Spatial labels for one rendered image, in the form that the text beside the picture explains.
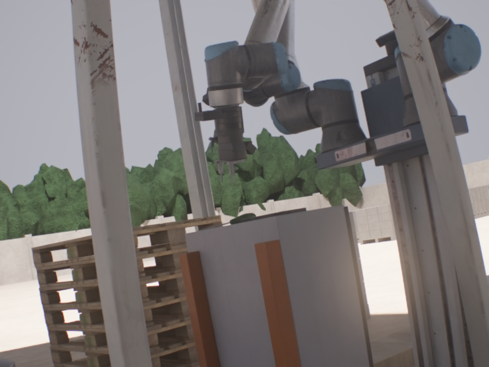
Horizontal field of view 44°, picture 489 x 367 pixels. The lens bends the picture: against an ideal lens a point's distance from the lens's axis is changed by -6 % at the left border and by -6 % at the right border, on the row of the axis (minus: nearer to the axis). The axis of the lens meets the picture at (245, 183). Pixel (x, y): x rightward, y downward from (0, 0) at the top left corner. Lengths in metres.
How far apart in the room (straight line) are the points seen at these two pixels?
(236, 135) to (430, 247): 1.06
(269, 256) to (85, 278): 2.82
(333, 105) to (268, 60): 0.79
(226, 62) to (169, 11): 6.60
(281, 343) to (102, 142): 0.60
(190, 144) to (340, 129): 5.48
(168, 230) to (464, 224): 2.45
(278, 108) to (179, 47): 5.47
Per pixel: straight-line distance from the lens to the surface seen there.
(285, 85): 2.22
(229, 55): 1.64
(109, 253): 1.02
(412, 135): 2.11
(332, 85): 2.45
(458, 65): 1.95
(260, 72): 1.69
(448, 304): 2.44
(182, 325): 3.82
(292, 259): 1.38
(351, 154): 2.34
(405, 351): 3.91
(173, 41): 8.10
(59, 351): 4.60
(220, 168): 1.70
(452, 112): 2.10
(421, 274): 2.49
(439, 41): 1.96
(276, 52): 1.69
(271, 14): 1.89
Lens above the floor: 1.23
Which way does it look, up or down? 4 degrees up
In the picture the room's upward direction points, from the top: 10 degrees counter-clockwise
